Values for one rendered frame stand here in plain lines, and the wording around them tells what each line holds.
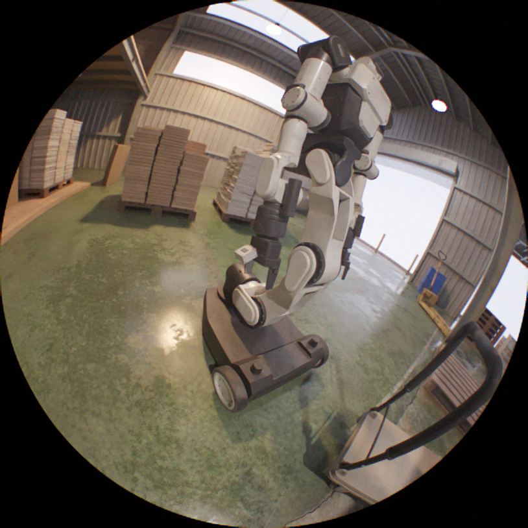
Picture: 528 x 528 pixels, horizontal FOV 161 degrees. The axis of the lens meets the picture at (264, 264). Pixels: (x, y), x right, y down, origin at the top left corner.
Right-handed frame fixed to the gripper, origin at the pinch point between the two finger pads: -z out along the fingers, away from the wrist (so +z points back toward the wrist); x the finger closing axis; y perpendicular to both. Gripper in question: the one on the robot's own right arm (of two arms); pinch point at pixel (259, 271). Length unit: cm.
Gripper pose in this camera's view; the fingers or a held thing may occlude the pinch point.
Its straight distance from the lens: 53.6
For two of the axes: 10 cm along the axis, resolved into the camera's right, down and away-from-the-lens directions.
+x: 6.0, 3.5, -7.2
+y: 7.7, 0.0, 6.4
